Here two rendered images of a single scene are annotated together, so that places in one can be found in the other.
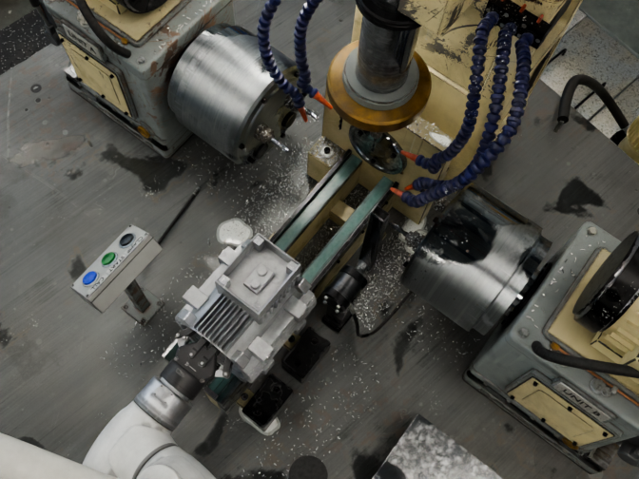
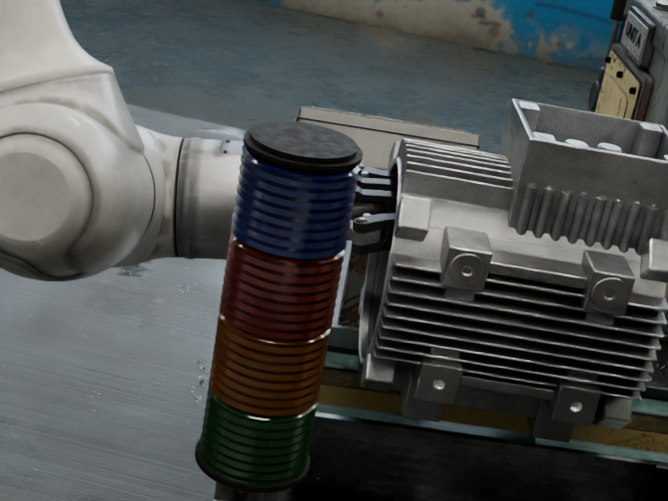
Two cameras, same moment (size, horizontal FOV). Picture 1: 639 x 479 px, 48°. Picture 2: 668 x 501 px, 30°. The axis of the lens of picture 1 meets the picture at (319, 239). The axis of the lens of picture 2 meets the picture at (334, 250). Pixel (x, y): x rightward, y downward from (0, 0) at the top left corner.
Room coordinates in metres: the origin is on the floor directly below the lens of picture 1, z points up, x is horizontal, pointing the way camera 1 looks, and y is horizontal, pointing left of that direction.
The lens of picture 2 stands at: (-0.24, -0.52, 1.41)
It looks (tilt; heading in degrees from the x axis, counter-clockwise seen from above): 23 degrees down; 54
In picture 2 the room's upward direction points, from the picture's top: 10 degrees clockwise
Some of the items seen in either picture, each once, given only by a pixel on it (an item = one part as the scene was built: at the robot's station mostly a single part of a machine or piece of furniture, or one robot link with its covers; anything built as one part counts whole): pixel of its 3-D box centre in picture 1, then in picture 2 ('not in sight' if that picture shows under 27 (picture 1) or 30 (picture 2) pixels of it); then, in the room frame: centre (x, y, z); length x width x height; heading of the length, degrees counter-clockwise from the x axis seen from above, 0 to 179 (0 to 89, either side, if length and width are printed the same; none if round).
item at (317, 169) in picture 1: (325, 162); not in sight; (0.81, 0.00, 0.86); 0.07 x 0.06 x 0.12; 58
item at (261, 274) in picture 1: (259, 279); (587, 177); (0.41, 0.10, 1.13); 0.12 x 0.11 x 0.07; 148
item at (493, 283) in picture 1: (485, 266); not in sight; (0.52, -0.33, 1.04); 0.41 x 0.25 x 0.25; 58
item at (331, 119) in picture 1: (390, 139); not in sight; (0.83, -0.13, 0.97); 0.30 x 0.11 x 0.34; 58
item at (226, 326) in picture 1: (246, 311); (505, 281); (0.38, 0.12, 1.04); 0.20 x 0.19 x 0.19; 148
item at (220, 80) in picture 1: (222, 82); not in sight; (0.88, 0.25, 1.04); 0.37 x 0.25 x 0.25; 58
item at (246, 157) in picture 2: not in sight; (295, 196); (0.08, -0.02, 1.19); 0.06 x 0.06 x 0.04
